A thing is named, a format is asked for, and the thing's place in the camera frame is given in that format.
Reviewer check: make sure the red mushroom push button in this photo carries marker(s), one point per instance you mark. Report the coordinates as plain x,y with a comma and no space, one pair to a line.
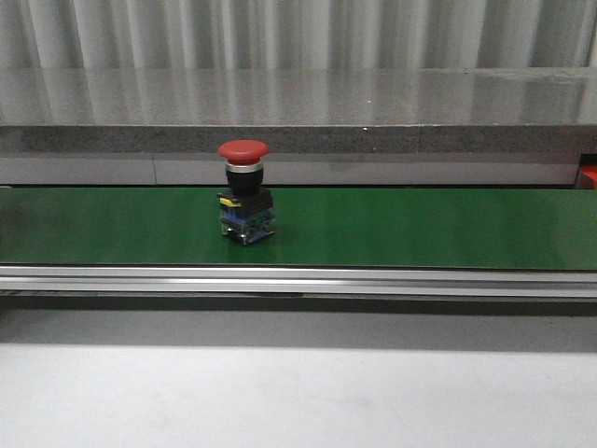
246,207

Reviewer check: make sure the green conveyor belt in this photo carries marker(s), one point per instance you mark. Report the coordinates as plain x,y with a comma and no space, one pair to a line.
527,229

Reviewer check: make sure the grey granite counter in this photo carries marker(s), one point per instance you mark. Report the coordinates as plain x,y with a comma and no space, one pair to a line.
484,127

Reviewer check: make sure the red plastic tray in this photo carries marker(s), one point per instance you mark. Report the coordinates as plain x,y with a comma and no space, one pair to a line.
587,177

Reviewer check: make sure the white pleated curtain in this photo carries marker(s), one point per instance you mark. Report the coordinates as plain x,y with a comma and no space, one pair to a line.
298,34

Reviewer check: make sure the aluminium conveyor rail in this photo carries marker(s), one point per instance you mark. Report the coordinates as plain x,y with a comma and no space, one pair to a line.
375,282

